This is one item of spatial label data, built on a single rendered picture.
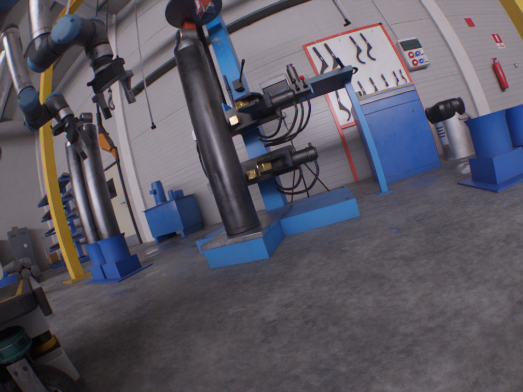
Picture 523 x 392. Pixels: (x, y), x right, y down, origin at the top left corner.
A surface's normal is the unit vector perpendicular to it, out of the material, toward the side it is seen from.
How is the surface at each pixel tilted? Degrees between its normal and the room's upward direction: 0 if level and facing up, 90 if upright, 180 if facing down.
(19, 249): 90
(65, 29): 115
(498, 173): 90
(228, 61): 90
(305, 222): 90
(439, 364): 0
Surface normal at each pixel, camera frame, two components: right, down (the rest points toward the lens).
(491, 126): -0.75, 0.27
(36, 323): 0.84, -0.26
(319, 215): -0.31, 0.14
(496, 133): -0.58, 0.22
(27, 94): 0.64, -0.10
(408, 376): -0.31, -0.95
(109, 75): -0.18, 0.51
